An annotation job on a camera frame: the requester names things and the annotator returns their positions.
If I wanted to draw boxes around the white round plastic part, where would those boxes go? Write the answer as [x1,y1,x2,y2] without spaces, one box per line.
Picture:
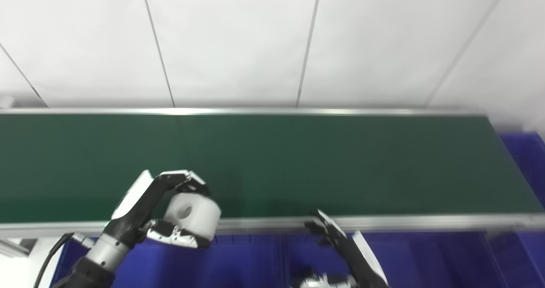
[163,193,222,242]

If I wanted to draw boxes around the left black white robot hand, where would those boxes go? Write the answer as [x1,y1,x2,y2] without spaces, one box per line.
[102,169,212,250]

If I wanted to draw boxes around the aluminium conveyor support bracket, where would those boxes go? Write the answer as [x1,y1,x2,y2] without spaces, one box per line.
[0,238,38,258]

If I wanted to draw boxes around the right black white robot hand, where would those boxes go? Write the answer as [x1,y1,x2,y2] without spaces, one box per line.
[298,210,390,288]

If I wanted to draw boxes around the blue plastic bin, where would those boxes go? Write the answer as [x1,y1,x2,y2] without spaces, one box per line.
[283,231,513,288]
[485,132,545,288]
[50,234,291,288]

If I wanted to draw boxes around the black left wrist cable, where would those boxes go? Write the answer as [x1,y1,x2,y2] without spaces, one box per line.
[33,232,97,288]

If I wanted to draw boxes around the green conveyor belt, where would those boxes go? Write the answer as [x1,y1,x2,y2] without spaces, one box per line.
[0,114,544,224]
[0,107,545,240]

